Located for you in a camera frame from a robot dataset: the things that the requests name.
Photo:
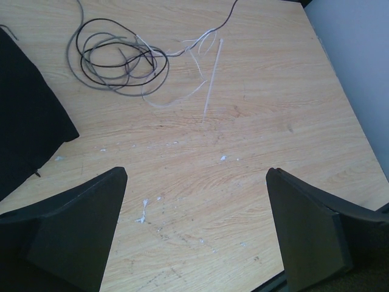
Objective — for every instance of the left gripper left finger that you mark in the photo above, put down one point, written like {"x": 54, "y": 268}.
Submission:
{"x": 63, "y": 243}

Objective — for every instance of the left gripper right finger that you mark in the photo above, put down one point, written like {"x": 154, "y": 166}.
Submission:
{"x": 326, "y": 243}

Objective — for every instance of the white zip tie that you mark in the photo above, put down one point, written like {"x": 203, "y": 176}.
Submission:
{"x": 221, "y": 42}

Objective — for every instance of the black cloth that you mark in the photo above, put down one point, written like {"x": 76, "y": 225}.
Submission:
{"x": 34, "y": 124}

